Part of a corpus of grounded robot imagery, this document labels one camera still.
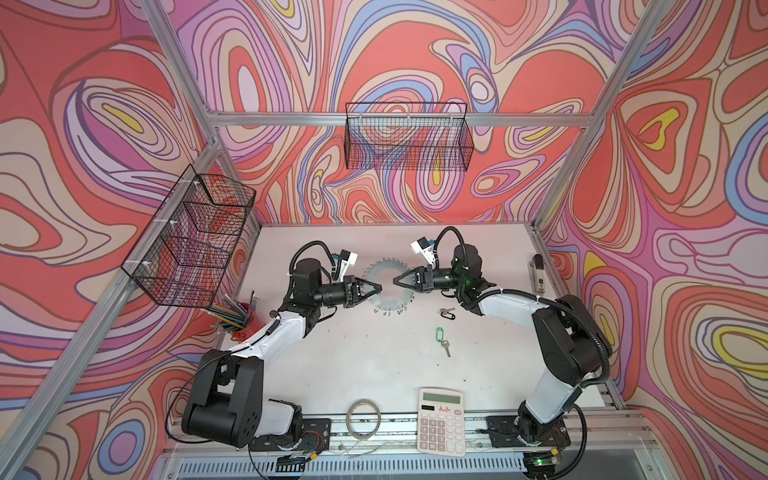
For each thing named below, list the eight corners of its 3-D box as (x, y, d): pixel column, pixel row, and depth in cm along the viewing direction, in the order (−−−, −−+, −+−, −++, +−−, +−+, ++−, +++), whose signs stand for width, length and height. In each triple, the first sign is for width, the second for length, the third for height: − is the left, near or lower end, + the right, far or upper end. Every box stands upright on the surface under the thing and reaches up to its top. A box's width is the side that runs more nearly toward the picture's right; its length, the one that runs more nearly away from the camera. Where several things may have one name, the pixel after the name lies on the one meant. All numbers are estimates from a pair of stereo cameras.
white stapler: (532, 295, 102) (538, 286, 98) (528, 263, 112) (534, 253, 107) (541, 297, 102) (548, 287, 98) (536, 264, 111) (542, 254, 107)
